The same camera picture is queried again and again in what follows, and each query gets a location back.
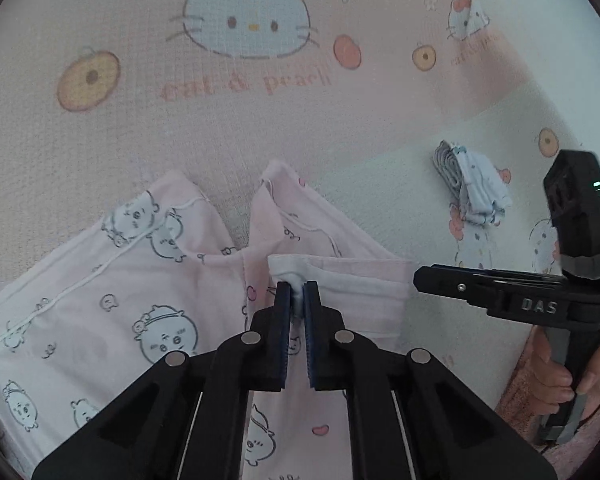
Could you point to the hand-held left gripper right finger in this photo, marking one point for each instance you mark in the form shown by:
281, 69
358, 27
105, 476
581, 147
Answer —
311, 340

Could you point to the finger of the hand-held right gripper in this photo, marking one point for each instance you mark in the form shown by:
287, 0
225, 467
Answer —
445, 282
525, 275

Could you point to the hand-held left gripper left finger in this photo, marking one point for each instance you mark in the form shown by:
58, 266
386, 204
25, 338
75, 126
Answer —
281, 340

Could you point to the pink cartoon print pants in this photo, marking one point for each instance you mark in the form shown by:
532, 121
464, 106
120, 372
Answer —
105, 300

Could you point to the person's right hand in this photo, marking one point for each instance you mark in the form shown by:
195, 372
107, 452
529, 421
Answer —
550, 385

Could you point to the folded white printed cloth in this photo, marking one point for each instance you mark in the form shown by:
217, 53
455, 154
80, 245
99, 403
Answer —
480, 185

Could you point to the pink cartoon printed blanket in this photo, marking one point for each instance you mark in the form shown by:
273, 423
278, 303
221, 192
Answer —
205, 125

